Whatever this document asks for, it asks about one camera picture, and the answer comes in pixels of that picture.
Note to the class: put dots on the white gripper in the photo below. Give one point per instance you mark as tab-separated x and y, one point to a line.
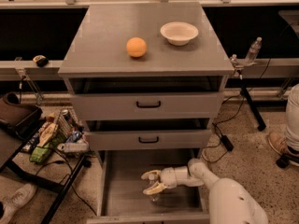
168	176

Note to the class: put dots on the white paper bowl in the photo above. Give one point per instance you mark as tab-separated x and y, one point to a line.
179	33

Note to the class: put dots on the grey open bottom drawer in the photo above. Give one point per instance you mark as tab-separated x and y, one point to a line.
120	197

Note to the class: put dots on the black tripod stand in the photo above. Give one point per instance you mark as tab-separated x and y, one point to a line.
239	67

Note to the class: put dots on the background water bottle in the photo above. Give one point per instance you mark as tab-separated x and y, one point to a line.
253	51

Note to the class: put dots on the black frame side table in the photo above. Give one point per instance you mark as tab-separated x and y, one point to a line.
11	146

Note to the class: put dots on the grey middle drawer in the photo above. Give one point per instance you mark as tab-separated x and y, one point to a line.
136	140

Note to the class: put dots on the tan shoe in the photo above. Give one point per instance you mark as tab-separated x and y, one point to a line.
279	144

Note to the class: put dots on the brown bag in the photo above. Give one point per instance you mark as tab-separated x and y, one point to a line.
17	119

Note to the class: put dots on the lying plastic bottle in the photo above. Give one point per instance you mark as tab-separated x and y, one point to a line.
73	147

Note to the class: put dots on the grey drawer cabinet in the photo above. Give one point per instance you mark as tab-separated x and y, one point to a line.
98	62

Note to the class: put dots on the grey top drawer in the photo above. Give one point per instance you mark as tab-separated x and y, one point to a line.
147	105

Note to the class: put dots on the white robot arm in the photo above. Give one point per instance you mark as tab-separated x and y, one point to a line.
229	201

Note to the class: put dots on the green snack bag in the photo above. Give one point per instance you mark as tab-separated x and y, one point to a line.
40	154

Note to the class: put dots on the soda can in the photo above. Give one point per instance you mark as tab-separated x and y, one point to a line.
67	116

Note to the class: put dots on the white sneaker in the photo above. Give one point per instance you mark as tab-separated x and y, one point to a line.
11	204

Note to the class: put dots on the black tape measure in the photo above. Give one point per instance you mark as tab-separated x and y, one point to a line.
40	60

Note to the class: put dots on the clear plastic water bottle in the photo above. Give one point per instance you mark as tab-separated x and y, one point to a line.
152	180

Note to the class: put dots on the orange fruit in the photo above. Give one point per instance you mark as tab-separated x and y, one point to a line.
136	47

